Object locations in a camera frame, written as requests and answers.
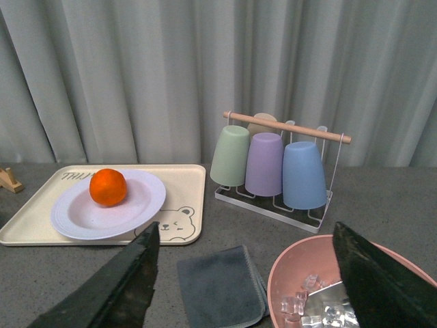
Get white wire cup rack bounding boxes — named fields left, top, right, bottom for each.
left=214, top=111, right=352, bottom=233

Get metal ice scoop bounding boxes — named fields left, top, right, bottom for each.
left=304, top=281, right=349, bottom=316

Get purple plastic cup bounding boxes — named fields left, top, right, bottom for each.
left=245, top=133, right=284, bottom=197

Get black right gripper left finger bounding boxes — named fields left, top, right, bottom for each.
left=29, top=222, right=160, bottom=327

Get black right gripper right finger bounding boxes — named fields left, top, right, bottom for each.
left=333, top=221, right=436, bottom=327

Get beige bear tray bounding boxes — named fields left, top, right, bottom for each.
left=1, top=164, right=206, bottom=246

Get pink bowl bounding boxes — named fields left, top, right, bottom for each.
left=266, top=234, right=437, bottom=328

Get blue plastic cup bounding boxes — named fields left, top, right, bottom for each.
left=283, top=141, right=327, bottom=210

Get grey curtain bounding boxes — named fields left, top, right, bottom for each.
left=1, top=1, right=436, bottom=167

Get grey folded cloth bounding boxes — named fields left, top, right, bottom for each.
left=177, top=245, right=270, bottom=327

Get clear ice cubes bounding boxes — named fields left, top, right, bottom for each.
left=281, top=274, right=359, bottom=328

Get beige plastic cup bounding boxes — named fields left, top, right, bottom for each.
left=246, top=112, right=278, bottom=137

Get green plastic cup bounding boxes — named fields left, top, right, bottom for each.
left=210, top=125, right=250, bottom=187

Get white round plate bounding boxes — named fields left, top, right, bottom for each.
left=50, top=169, right=166, bottom=241

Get orange fruit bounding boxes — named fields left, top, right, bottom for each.
left=89, top=168, right=127, bottom=206

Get wooden dish rack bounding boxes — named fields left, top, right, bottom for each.
left=0, top=167, right=24, bottom=193

